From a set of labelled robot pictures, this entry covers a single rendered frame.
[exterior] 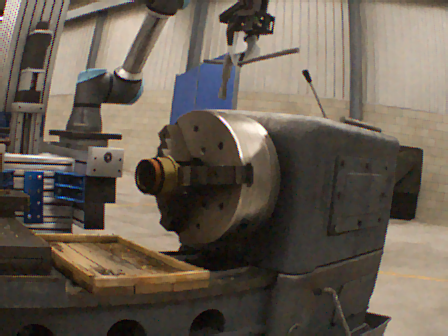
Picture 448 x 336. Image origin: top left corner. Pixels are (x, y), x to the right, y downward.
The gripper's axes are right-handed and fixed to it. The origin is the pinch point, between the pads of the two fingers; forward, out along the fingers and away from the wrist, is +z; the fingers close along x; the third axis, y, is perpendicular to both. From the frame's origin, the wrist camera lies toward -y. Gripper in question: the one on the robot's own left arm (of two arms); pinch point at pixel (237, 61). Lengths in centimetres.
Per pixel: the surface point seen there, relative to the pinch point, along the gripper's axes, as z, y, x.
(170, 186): 30.0, 2.0, -13.7
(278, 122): 13.0, 3.3, 13.0
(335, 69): -121, -689, 842
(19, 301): 47, 28, -60
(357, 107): -38, -600, 835
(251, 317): 61, 14, 7
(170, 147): 22.7, -5.9, -10.1
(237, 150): 20.2, 9.2, -3.2
